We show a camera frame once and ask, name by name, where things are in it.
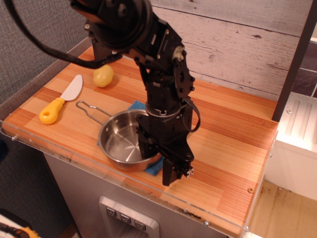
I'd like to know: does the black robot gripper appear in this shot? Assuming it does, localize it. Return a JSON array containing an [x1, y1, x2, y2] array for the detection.
[[135, 109, 194, 186]]

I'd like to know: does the silver steel pot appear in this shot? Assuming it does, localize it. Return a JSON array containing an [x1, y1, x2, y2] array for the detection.
[[75, 100, 163, 172]]

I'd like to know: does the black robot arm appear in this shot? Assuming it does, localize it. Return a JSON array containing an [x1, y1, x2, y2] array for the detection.
[[70, 0, 199, 186]]

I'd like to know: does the blue folded cloth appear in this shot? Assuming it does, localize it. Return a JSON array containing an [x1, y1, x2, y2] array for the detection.
[[96, 100, 165, 177]]

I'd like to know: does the silver dispenser panel with buttons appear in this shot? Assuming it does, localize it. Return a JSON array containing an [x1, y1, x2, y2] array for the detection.
[[99, 196, 160, 238]]

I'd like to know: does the grey toy fridge cabinet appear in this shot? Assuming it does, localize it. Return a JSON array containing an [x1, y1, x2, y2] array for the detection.
[[45, 155, 226, 238]]

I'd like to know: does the yellow toy potato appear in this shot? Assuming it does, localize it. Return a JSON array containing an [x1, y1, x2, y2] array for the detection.
[[93, 65, 114, 88]]

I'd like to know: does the white toy sink unit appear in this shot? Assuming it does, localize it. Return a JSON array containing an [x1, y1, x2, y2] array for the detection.
[[265, 93, 317, 200]]

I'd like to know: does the orange fuzzy object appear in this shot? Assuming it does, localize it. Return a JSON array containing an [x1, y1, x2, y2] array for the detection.
[[13, 227, 39, 238]]

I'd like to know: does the clear acrylic table guard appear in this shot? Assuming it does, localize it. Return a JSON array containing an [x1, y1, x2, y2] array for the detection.
[[3, 115, 277, 238]]

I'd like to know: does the yellow handled toy knife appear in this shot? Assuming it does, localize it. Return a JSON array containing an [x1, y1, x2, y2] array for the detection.
[[39, 75, 83, 124]]

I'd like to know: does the dark left shelf post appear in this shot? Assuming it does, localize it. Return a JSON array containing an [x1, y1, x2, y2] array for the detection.
[[91, 39, 113, 65]]

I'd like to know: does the dark shelf post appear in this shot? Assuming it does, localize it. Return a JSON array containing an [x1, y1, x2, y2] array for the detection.
[[271, 0, 317, 122], [91, 39, 113, 65]]

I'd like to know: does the dark right shelf post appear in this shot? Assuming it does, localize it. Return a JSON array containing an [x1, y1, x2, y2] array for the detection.
[[271, 0, 317, 122]]

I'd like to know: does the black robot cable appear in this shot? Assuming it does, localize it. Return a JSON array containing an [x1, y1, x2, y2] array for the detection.
[[3, 0, 123, 69]]

